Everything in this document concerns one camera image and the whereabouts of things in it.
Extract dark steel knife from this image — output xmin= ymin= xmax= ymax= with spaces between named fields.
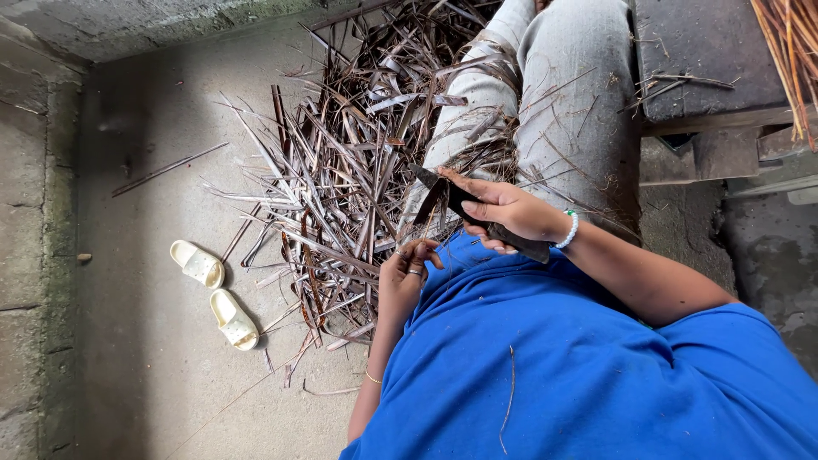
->
xmin=408 ymin=164 xmax=552 ymax=265

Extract grey trousers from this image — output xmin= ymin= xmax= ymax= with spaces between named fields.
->
xmin=397 ymin=0 xmax=642 ymax=242

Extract long dark leaf stalk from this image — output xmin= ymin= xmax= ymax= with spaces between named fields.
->
xmin=111 ymin=141 xmax=230 ymax=198

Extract person's left hand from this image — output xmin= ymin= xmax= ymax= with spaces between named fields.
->
xmin=379 ymin=239 xmax=446 ymax=315

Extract thin midrib stick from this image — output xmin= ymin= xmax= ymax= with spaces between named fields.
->
xmin=498 ymin=345 xmax=516 ymax=456

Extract pile of dried palm leaves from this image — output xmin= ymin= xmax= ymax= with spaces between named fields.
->
xmin=203 ymin=0 xmax=640 ymax=388

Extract dark wooden bench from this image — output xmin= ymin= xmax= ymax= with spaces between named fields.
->
xmin=631 ymin=0 xmax=818 ymax=187

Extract white bead bracelet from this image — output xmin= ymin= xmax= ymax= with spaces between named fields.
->
xmin=552 ymin=210 xmax=580 ymax=250

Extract person's right hand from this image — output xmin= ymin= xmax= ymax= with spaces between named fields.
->
xmin=437 ymin=167 xmax=573 ymax=256

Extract bundle of palm midrib sticks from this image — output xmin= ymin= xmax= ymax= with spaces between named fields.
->
xmin=750 ymin=0 xmax=818 ymax=153

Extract dried palm leaf strip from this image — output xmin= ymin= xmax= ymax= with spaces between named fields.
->
xmin=409 ymin=179 xmax=449 ymax=258

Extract cream rubber sandal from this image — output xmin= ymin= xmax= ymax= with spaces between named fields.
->
xmin=210 ymin=289 xmax=260 ymax=351
xmin=169 ymin=239 xmax=226 ymax=290

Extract blue shirt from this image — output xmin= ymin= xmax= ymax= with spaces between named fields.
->
xmin=339 ymin=229 xmax=818 ymax=460

